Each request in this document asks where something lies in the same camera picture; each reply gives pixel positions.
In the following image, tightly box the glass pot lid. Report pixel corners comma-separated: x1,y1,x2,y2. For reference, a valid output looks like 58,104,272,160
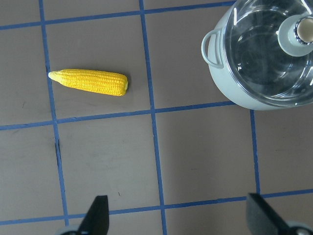
224,0,313,107

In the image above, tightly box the yellow corn cob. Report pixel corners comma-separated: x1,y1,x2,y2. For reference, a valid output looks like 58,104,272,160
48,69,128,96

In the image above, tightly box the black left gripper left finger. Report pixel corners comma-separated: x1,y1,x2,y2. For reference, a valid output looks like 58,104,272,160
77,195,109,235

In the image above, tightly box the pale green cooking pot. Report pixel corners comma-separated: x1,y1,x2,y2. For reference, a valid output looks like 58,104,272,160
201,0,313,111

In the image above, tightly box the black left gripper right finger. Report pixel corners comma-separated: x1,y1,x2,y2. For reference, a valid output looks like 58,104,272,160
246,193,291,235

